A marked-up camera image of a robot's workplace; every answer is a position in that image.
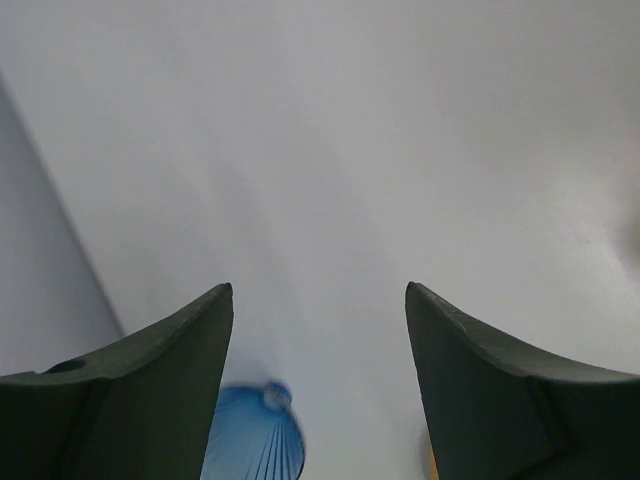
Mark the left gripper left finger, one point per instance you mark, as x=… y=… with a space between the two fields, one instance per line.
x=139 y=408

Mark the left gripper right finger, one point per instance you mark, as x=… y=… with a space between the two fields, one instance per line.
x=497 y=407

